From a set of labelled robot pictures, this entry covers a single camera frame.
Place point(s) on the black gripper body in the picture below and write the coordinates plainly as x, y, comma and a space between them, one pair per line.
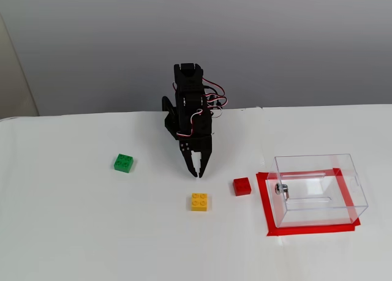
198, 145

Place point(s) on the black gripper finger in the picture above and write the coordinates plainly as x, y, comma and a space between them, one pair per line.
188, 155
205, 160

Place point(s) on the green lego brick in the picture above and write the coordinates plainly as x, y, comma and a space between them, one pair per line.
123, 163

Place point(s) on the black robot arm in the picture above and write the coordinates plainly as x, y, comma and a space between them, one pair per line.
188, 79

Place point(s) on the yellow lego brick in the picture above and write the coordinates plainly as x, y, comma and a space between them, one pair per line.
200, 202

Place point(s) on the red lego brick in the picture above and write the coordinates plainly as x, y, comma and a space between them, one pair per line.
242, 186

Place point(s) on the silver box lock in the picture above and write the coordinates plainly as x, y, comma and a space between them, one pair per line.
281, 189

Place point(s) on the transparent plastic box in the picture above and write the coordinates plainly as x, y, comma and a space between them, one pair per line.
318, 201

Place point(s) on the red tape square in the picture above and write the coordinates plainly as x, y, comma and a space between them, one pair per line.
306, 230

